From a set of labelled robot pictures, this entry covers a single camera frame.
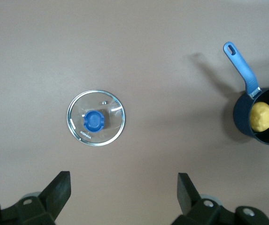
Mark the yellow potato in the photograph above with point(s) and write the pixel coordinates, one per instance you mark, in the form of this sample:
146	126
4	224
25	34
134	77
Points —
262	117

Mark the glass lid with blue knob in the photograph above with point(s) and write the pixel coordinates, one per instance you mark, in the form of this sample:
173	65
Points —
94	120

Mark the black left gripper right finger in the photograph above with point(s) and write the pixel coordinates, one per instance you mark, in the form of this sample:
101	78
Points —
190	199

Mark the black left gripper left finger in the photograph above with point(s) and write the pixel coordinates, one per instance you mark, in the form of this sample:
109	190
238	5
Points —
54	194

